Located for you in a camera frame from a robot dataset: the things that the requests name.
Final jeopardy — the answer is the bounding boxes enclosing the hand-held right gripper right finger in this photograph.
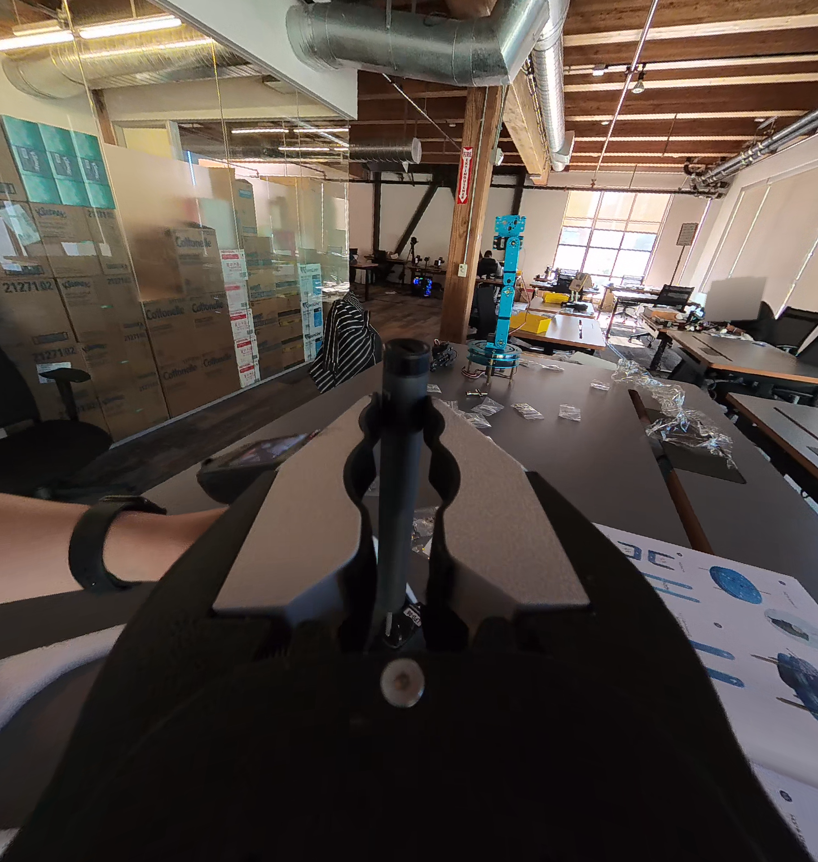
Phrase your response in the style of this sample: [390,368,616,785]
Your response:
[421,396,592,652]

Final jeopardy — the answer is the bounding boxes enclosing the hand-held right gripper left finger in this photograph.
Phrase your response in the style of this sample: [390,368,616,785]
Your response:
[211,394,385,652]

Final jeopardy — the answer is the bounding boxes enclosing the small black servo motor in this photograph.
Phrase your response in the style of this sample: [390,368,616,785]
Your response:
[382,603,427,651]

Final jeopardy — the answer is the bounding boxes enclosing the black screwdriver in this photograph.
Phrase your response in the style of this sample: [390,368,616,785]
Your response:
[365,339,432,637]

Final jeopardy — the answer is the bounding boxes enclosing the person's left forearm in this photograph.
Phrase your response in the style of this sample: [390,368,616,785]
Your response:
[0,488,107,610]

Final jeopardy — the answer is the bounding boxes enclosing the dark grey desk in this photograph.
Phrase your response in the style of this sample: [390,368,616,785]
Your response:
[0,342,713,862]

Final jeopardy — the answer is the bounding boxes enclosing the dark wood-edged desk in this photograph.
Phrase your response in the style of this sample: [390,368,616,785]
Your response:
[726,392,818,499]
[665,329,818,388]
[510,313,607,354]
[628,380,818,554]

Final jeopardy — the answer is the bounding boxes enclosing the person's left hand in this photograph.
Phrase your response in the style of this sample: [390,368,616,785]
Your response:
[102,506,229,585]

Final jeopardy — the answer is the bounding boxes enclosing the scattered small screw bags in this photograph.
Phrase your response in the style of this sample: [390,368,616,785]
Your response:
[412,380,612,560]

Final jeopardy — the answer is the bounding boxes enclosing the stack of cardboard boxes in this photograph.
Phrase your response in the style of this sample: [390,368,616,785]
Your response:
[0,104,325,442]

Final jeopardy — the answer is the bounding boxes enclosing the black wristwatch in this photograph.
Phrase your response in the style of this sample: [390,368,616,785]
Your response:
[67,495,169,595]

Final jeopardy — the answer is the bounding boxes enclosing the black-and-white striped jacket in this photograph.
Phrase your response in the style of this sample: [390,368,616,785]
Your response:
[309,293,384,395]

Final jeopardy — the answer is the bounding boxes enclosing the crumpled clear plastic wrap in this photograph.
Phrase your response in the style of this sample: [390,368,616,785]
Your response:
[613,359,739,469]

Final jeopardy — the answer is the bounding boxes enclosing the assembly instruction booklet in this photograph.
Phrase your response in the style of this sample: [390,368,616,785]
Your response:
[594,524,818,862]

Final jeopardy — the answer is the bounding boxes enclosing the multi-pane window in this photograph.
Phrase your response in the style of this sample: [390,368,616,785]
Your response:
[554,190,673,287]

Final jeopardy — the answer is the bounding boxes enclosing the white sign on stand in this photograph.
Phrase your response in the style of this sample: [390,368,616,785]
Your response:
[672,224,699,287]

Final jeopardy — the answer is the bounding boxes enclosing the fluorescent ceiling light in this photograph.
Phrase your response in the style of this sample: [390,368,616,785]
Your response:
[0,15,184,51]

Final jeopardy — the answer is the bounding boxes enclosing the metal ceiling pipes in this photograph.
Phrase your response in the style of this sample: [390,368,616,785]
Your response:
[692,101,818,196]

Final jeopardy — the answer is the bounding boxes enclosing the white foam packing frame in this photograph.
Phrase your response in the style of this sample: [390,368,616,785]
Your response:
[0,623,127,762]

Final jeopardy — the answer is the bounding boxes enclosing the wooden support post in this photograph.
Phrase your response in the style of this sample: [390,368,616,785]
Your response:
[439,86,506,346]

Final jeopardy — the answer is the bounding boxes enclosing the metal air duct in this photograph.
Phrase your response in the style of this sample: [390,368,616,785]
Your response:
[286,0,575,172]

